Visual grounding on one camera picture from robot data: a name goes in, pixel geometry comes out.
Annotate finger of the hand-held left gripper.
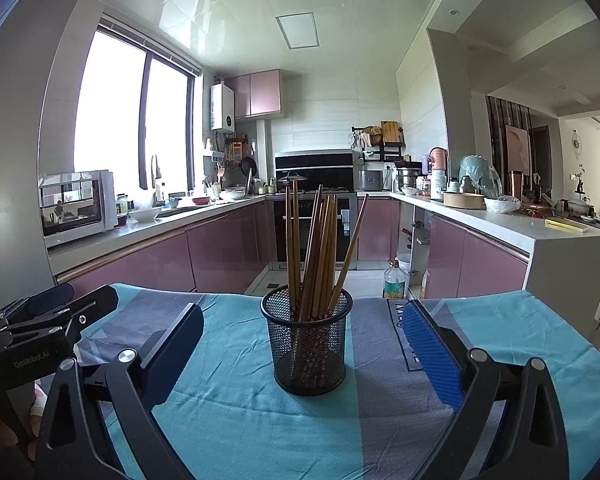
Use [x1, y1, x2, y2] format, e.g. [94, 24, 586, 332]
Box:
[0, 285, 120, 343]
[0, 282, 76, 338]

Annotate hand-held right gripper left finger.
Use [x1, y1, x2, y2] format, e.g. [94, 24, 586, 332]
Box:
[36, 302, 205, 480]

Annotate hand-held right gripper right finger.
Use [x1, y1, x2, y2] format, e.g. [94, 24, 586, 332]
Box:
[397, 299, 567, 480]

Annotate black mesh utensil holder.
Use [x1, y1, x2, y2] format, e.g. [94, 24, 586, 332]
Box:
[260, 284, 354, 396]

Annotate bunch of wooden chopsticks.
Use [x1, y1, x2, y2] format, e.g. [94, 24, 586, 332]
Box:
[285, 180, 370, 321]

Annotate pink base cabinets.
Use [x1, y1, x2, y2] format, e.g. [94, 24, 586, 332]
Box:
[357, 197, 531, 301]
[55, 197, 276, 301]

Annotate teal and grey tablecloth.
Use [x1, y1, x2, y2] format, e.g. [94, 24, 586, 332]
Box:
[35, 282, 600, 480]

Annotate cooking oil bottle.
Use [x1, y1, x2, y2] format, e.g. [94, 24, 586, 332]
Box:
[382, 260, 410, 300]

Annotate white countertop oven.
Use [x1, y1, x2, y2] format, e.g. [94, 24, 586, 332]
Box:
[39, 169, 118, 250]

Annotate large white bowl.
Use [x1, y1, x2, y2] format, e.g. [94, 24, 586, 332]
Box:
[128, 206, 163, 223]

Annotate bamboo steamer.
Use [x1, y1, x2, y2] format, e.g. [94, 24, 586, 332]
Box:
[442, 191, 487, 209]

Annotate black built-in oven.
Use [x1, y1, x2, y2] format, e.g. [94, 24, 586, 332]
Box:
[275, 192, 358, 271]

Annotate white plastic bag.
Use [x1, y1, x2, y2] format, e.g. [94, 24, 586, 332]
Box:
[484, 196, 522, 215]

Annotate steel stock pot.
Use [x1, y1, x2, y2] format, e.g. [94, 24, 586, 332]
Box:
[396, 167, 423, 192]

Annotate silver rice cooker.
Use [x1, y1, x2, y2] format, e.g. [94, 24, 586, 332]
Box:
[357, 170, 386, 193]

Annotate flat yellow box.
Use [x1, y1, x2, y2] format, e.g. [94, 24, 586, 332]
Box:
[545, 217, 588, 233]

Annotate green plastic cover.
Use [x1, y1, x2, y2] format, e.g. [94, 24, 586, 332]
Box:
[458, 154, 501, 198]

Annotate kitchen window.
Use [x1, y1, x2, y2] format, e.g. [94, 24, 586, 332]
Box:
[75, 17, 201, 211]

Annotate black pot with lid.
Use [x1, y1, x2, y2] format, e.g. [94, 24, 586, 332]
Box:
[277, 171, 308, 192]

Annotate black range hood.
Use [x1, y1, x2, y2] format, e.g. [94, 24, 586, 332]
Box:
[274, 150, 356, 193]

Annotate white water heater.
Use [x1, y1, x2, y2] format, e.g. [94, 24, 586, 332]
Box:
[210, 82, 236, 132]

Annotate ceiling light panel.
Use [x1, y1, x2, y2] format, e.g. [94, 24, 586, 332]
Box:
[275, 12, 320, 50]

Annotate black wall rack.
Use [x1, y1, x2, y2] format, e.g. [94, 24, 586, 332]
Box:
[351, 125, 406, 162]

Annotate framed wall painting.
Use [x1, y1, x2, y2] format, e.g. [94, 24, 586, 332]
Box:
[504, 124, 530, 176]

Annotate pink wall cabinet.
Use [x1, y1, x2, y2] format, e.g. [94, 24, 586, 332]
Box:
[225, 69, 283, 120]

